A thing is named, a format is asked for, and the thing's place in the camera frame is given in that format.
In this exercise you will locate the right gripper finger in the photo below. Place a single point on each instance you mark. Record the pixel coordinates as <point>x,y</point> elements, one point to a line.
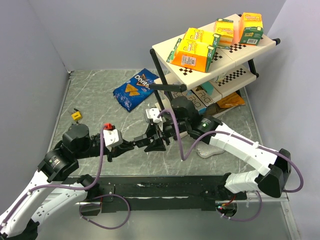
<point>157,145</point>
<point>154,130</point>

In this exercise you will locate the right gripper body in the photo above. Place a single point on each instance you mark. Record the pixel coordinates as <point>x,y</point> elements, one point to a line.
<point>167,130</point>

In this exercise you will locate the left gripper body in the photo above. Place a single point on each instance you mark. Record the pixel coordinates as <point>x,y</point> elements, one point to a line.
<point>111,151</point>

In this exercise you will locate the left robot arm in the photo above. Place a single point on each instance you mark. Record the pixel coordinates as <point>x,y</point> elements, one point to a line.
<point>46,195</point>

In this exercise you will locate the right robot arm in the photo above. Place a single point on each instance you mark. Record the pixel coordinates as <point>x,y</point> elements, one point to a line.
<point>271,168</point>

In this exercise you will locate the blue Doritos chip bag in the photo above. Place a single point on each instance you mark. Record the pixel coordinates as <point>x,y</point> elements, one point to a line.
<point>135,90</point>

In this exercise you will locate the teal box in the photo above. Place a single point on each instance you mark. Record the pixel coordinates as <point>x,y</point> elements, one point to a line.
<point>208,87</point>

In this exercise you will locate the orange flat packet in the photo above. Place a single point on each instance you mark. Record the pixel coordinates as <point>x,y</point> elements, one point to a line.
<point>232,100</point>

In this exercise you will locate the front orange yellow carton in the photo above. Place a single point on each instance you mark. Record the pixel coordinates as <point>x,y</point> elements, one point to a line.
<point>193,55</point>

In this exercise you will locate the rear yellow carton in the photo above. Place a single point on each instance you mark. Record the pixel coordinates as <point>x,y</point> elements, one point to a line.
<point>202,36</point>

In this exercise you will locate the small yellow green carton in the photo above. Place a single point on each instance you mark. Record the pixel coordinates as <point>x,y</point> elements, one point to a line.
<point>225,28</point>

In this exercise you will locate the tall orange green carton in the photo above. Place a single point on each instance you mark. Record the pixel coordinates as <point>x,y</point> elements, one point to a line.
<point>250,28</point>

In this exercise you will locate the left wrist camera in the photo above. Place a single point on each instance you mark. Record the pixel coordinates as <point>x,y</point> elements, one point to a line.
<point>112,136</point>

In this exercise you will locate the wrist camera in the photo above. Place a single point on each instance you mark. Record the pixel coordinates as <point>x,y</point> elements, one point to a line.
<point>112,136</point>
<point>152,115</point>

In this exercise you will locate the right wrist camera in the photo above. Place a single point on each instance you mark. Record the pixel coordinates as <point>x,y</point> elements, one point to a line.
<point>152,115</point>

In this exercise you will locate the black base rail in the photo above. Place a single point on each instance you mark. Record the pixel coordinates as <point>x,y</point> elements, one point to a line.
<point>147,193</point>

